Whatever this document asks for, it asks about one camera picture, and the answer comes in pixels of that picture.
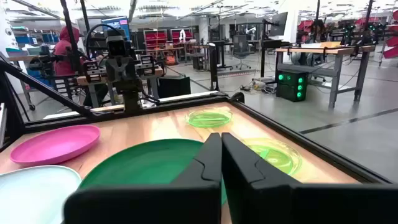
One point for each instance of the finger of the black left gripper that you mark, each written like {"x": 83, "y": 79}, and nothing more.
{"x": 128, "y": 70}
{"x": 112, "y": 70}

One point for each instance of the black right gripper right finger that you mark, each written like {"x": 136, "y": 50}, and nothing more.
{"x": 264, "y": 202}

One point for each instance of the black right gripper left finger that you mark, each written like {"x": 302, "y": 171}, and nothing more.
{"x": 186, "y": 202}

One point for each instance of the translucent green plastic plate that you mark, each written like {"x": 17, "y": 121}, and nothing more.
{"x": 208, "y": 119}
{"x": 280, "y": 155}

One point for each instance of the large dark green plastic plate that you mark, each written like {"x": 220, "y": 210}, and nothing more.
{"x": 140, "y": 165}

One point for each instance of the pink opaque plastic plate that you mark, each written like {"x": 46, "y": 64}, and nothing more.
{"x": 56, "y": 144}

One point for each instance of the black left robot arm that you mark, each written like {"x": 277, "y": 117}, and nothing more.
{"x": 131, "y": 99}

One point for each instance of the red bin rack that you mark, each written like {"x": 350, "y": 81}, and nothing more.
{"x": 182, "y": 35}
{"x": 155, "y": 39}

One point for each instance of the black speaker box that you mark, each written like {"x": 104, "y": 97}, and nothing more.
{"x": 174, "y": 87}

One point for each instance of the monitor with blue screen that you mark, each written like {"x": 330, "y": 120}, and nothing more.
{"x": 119, "y": 23}

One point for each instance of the person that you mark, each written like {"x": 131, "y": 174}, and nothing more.
{"x": 63, "y": 49}

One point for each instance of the black box with white labels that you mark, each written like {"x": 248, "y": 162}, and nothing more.
{"x": 62, "y": 87}

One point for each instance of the black vertical pole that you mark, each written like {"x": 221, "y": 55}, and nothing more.
{"x": 70, "y": 31}

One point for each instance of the grey office chair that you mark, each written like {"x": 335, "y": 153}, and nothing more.
{"x": 241, "y": 45}

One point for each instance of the white power strip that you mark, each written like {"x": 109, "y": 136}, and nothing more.
{"x": 258, "y": 84}

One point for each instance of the black computer with green lights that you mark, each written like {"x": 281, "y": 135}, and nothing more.
{"x": 289, "y": 90}

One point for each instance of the black monitor on stand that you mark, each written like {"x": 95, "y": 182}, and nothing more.
{"x": 279, "y": 23}

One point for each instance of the light blue plastic plate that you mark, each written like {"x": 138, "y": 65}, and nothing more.
{"x": 31, "y": 196}

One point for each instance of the wooden workbench with grey legs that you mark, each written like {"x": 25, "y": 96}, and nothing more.
{"x": 311, "y": 49}

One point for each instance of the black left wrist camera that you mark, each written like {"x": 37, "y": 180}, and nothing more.
{"x": 118, "y": 46}

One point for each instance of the black aluminium table frame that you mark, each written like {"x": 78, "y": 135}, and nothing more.
{"x": 186, "y": 105}

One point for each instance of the black standing post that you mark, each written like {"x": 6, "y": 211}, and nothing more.
{"x": 213, "y": 68}

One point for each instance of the black frame clamp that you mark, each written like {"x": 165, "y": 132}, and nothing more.
{"x": 238, "y": 97}

